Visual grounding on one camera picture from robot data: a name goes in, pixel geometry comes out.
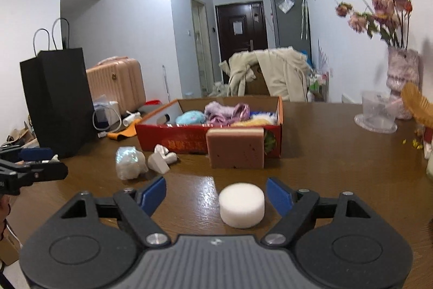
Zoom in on beige coat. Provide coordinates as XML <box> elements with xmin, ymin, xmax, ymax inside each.
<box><xmin>219</xmin><ymin>47</ymin><xmax>310</xmax><ymax>103</ymax></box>

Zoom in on white crumpled paper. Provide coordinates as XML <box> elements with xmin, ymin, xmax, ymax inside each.
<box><xmin>154</xmin><ymin>144</ymin><xmax>179</xmax><ymax>163</ymax></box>

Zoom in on yellow snack crumbs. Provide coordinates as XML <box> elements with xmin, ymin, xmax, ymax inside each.
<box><xmin>402</xmin><ymin>138</ymin><xmax>424</xmax><ymax>151</ymax></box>

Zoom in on grey fridge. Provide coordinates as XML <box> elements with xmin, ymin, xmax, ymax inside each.
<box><xmin>271</xmin><ymin>0</ymin><xmax>312</xmax><ymax>63</ymax></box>

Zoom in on teal plush toy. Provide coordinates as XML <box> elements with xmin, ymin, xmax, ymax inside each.
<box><xmin>176</xmin><ymin>110</ymin><xmax>206</xmax><ymax>126</ymax></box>

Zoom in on white small appliance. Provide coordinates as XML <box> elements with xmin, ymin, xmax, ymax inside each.
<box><xmin>93</xmin><ymin>101</ymin><xmax>120</xmax><ymax>132</ymax></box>

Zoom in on white folded umbrella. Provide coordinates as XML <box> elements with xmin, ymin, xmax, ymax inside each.
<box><xmin>300</xmin><ymin>0</ymin><xmax>310</xmax><ymax>40</ymax></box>

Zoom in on white small bottle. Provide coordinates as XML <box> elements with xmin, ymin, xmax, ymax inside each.
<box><xmin>122</xmin><ymin>111</ymin><xmax>141</xmax><ymax>127</ymax></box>

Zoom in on pink textured vase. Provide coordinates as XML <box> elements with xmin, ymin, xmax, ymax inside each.
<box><xmin>386</xmin><ymin>46</ymin><xmax>420</xmax><ymax>120</ymax></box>

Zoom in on red cardboard box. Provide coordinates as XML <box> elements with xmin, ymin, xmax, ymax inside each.
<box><xmin>135</xmin><ymin>96</ymin><xmax>283</xmax><ymax>159</ymax></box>

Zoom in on purple plush toy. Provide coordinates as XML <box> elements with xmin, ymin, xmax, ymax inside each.
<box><xmin>204</xmin><ymin>101</ymin><xmax>235</xmax><ymax>124</ymax></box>

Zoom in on floor clutter pile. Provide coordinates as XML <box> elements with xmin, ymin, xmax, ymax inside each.
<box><xmin>2</xmin><ymin>121</ymin><xmax>38</xmax><ymax>147</ymax></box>

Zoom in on pink suitcase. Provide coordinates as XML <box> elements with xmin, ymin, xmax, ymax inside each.
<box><xmin>86</xmin><ymin>56</ymin><xmax>147</xmax><ymax>113</ymax></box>

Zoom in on group of small bottles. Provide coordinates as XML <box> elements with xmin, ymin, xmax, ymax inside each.
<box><xmin>306</xmin><ymin>70</ymin><xmax>329</xmax><ymax>103</ymax></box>

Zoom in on clear plastic cup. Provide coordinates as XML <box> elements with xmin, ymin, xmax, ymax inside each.
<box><xmin>354</xmin><ymin>91</ymin><xmax>398</xmax><ymax>134</ymax></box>

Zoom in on brown cardboard box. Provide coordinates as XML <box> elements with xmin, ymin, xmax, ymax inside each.
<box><xmin>244</xmin><ymin>64</ymin><xmax>271</xmax><ymax>96</ymax></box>

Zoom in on black paper bag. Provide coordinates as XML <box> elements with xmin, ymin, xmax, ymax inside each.
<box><xmin>19</xmin><ymin>17</ymin><xmax>97</xmax><ymax>159</ymax></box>

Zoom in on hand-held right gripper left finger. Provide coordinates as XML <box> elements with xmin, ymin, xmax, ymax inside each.
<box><xmin>61</xmin><ymin>176</ymin><xmax>170</xmax><ymax>248</ymax></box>

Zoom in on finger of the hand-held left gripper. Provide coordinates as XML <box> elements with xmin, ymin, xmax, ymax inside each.
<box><xmin>0</xmin><ymin>146</ymin><xmax>52</xmax><ymax>163</ymax></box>
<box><xmin>0</xmin><ymin>162</ymin><xmax>69</xmax><ymax>186</ymax></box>

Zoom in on dark entrance door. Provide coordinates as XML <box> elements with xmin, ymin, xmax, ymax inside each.
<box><xmin>215</xmin><ymin>0</ymin><xmax>268</xmax><ymax>75</ymax></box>

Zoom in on crumpled clear plastic bag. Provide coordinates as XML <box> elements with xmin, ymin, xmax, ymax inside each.
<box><xmin>116</xmin><ymin>146</ymin><xmax>149</xmax><ymax>180</ymax></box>

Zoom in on white round sponge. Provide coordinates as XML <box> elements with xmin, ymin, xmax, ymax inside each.
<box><xmin>219</xmin><ymin>182</ymin><xmax>265</xmax><ymax>229</ymax></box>

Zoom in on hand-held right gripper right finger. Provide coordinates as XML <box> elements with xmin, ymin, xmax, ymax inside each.
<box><xmin>264</xmin><ymin>177</ymin><xmax>373</xmax><ymax>246</ymax></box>

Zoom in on yellow and white plush toy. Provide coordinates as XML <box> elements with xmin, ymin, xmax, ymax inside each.
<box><xmin>232</xmin><ymin>115</ymin><xmax>277</xmax><ymax>128</ymax></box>

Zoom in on pink sponge block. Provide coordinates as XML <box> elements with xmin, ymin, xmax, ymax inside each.
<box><xmin>206</xmin><ymin>127</ymin><xmax>265</xmax><ymax>169</ymax></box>

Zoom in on white appliance cable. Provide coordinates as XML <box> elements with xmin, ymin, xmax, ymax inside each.
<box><xmin>93</xmin><ymin>104</ymin><xmax>123</xmax><ymax>140</ymax></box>

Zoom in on light interior door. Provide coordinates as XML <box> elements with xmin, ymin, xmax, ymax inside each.
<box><xmin>190</xmin><ymin>0</ymin><xmax>214</xmax><ymax>97</ymax></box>

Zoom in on pink striped scrunchie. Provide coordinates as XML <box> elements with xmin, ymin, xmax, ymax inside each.
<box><xmin>233</xmin><ymin>103</ymin><xmax>251</xmax><ymax>122</ymax></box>

